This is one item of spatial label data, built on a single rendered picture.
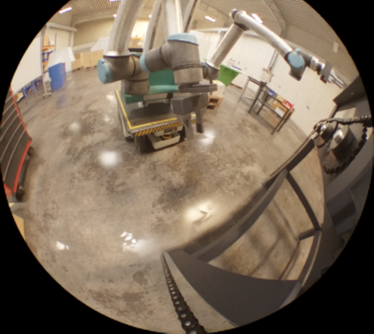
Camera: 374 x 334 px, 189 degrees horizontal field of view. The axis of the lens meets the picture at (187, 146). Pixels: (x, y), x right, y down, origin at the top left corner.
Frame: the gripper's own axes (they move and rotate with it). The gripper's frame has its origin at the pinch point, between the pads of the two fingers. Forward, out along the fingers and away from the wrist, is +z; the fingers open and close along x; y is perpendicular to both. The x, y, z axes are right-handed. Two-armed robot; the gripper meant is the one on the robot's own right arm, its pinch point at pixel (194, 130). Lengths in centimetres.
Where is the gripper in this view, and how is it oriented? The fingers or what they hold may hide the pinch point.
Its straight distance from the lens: 42.1
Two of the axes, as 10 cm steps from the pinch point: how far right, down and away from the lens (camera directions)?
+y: -7.0, -3.1, 6.4
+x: -7.0, 4.7, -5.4
